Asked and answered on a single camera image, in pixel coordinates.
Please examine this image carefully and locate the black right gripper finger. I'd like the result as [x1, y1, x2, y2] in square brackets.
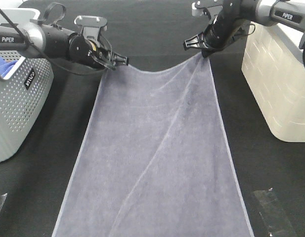
[201, 49, 214, 58]

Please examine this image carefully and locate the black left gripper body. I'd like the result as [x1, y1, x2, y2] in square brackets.
[68, 35, 129, 71]

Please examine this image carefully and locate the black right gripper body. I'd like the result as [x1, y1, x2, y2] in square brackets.
[183, 11, 245, 53]

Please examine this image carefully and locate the grey microfibre towel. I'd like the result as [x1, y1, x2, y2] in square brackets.
[52, 54, 254, 237]

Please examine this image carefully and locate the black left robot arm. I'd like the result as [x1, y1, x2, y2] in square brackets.
[0, 15, 129, 70]

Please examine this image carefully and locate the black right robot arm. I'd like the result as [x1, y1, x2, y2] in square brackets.
[183, 0, 305, 67]

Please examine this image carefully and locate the white basket with grey rim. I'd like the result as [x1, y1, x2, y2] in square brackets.
[242, 24, 305, 142]

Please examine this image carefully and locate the grey perforated laundry basket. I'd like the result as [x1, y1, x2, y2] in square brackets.
[0, 8, 55, 164]

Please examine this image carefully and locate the blue cloth in basket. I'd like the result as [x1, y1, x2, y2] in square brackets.
[0, 57, 18, 78]

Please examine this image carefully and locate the black table mat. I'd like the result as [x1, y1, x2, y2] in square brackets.
[0, 0, 305, 237]

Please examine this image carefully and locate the right clear tape strip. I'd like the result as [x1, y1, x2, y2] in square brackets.
[252, 188, 297, 237]

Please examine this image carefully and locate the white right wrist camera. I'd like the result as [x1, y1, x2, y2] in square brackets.
[191, 0, 224, 20]

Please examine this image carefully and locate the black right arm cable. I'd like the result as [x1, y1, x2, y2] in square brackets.
[231, 21, 256, 40]

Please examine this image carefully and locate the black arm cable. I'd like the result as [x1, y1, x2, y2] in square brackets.
[0, 1, 113, 76]
[231, 21, 256, 40]

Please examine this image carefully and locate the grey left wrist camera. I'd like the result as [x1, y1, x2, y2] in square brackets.
[74, 15, 107, 40]

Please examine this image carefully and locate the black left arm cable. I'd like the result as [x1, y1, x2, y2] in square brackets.
[0, 1, 113, 76]

